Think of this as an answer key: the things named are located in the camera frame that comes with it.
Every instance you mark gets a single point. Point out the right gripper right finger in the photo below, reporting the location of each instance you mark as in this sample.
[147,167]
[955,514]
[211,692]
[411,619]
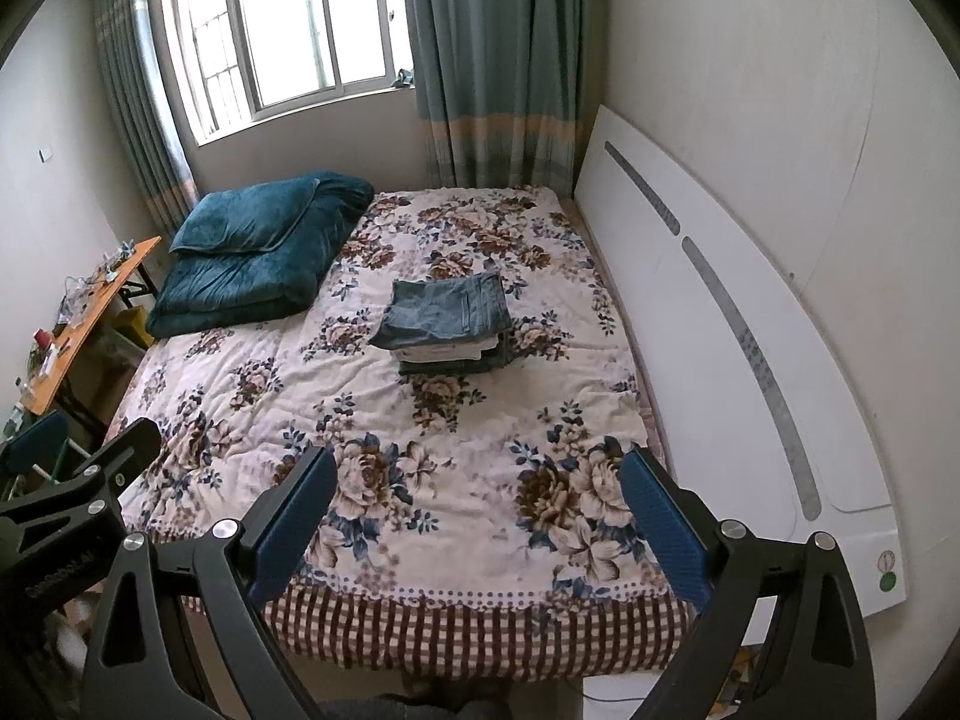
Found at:
[814,661]

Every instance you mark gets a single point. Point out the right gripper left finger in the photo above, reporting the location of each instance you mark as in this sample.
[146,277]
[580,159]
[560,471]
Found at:
[142,660]

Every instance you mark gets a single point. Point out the blue denim shorts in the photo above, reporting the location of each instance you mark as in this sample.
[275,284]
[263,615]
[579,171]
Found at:
[454,310]

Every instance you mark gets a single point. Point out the white bedside cabinet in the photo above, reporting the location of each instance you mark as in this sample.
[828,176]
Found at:
[620,695]

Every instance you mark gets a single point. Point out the orange wooden side table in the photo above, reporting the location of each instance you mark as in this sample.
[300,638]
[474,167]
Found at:
[128,281]

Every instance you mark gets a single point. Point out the red cup on table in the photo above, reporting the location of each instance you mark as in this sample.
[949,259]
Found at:
[43,338]

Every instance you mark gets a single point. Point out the white headboard panel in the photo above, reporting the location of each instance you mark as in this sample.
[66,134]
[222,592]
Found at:
[756,415]

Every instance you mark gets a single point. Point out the floral bed quilt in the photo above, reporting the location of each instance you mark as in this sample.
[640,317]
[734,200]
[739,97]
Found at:
[478,528]

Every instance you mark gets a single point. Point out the teal folded blanket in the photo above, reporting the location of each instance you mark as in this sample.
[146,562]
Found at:
[257,253]

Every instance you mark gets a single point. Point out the folded white pants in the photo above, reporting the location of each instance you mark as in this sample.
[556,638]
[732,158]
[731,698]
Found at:
[447,351]

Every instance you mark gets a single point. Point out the folded dark grey pants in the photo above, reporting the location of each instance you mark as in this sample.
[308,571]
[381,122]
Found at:
[500,356]

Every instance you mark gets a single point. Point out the left teal curtain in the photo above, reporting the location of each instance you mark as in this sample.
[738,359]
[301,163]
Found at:
[140,110]

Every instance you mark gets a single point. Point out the teal curtain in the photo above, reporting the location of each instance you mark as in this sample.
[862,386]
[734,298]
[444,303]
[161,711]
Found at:
[140,110]
[506,89]

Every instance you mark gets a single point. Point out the right teal curtain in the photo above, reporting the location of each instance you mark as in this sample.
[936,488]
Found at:
[506,89]

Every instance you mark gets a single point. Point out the window with white frame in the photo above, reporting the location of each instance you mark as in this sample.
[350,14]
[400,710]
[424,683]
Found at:
[241,62]

